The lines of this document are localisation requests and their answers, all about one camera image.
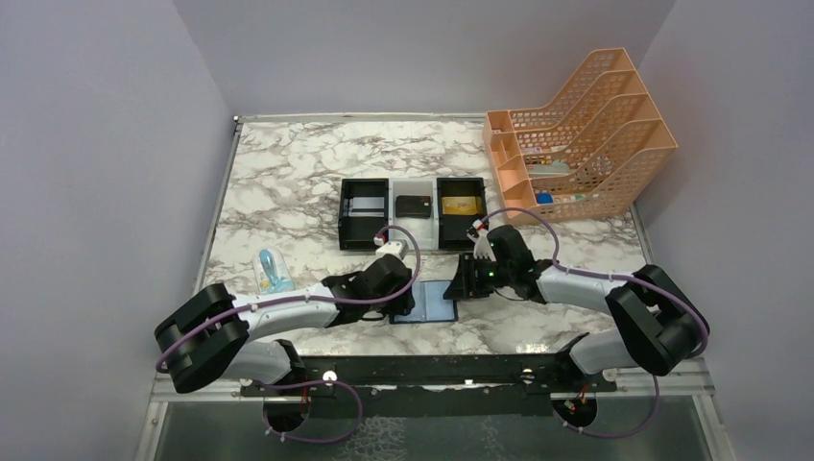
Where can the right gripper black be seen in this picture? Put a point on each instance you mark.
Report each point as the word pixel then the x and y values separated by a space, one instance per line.
pixel 466 283

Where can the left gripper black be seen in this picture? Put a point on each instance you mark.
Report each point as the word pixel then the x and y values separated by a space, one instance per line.
pixel 401 305

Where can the blue card holder wallet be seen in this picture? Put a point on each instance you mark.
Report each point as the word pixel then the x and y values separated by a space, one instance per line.
pixel 430 305

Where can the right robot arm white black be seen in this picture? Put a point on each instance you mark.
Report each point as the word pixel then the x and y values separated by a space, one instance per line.
pixel 655 326

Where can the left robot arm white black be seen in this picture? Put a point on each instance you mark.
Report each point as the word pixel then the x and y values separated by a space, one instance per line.
pixel 215 333

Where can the gold card in bin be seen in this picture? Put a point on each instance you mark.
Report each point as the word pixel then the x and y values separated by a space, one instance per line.
pixel 461 205

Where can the silver card in bin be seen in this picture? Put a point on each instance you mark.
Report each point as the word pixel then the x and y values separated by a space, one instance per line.
pixel 366 207

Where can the black card in bin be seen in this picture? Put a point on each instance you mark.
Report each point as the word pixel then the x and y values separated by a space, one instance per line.
pixel 407 213

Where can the black left sorting bin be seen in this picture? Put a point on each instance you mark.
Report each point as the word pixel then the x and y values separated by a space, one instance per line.
pixel 357 233

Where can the white middle sorting bin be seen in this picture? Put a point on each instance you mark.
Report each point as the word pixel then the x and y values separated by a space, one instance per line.
pixel 425 229

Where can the blue clear packaged item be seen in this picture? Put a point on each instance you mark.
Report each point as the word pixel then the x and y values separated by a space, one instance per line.
pixel 271 272

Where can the blue item in organizer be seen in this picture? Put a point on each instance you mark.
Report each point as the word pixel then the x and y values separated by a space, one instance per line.
pixel 544 199

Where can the orange plastic file organizer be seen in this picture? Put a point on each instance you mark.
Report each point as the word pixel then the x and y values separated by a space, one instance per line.
pixel 594 147

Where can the aluminium table frame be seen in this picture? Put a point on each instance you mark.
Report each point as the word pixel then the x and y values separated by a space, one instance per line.
pixel 283 191

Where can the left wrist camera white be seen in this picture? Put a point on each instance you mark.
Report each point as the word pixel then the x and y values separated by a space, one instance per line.
pixel 397 248

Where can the black metal mounting rail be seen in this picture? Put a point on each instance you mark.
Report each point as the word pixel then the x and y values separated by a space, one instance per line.
pixel 428 386

